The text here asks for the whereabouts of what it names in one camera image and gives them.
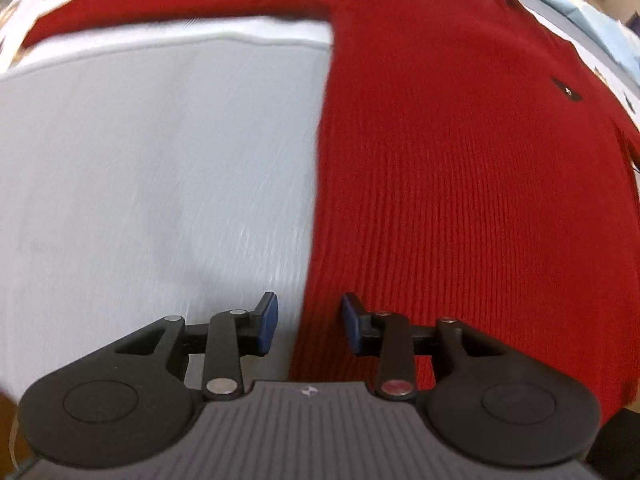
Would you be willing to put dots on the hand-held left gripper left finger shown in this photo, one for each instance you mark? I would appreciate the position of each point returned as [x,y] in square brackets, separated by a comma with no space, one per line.
[268,324]

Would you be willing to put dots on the light grey sheet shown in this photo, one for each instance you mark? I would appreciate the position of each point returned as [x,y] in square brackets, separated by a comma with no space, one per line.
[150,185]

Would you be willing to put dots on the red knitted sweater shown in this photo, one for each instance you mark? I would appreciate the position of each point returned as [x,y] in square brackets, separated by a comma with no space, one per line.
[450,160]

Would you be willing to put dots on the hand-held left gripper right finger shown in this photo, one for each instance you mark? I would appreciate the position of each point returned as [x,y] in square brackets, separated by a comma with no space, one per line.
[350,321]

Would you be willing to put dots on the dark cloth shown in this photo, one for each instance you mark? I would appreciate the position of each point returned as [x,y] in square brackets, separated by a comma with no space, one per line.
[617,445]

